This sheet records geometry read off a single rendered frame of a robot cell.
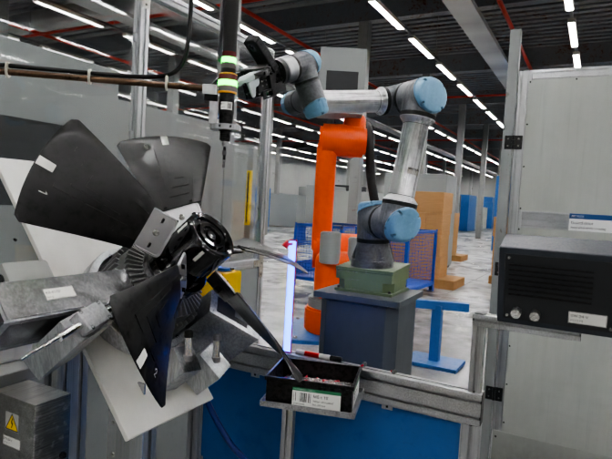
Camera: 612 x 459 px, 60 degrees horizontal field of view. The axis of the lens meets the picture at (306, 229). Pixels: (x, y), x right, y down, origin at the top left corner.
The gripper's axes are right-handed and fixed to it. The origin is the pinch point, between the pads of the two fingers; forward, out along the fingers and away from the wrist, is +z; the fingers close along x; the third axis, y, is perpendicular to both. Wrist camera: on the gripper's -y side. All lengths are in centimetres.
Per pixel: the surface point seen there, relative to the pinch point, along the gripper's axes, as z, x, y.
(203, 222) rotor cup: 31.5, -19.5, 22.9
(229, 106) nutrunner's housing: 13.1, -13.9, 3.1
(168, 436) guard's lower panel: 19, 59, 139
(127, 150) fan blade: 27.8, 8.6, 10.3
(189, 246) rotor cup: 38, -22, 25
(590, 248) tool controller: -21, -82, 42
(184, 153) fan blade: 17.4, 1.0, 13.9
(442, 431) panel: 3, -57, 88
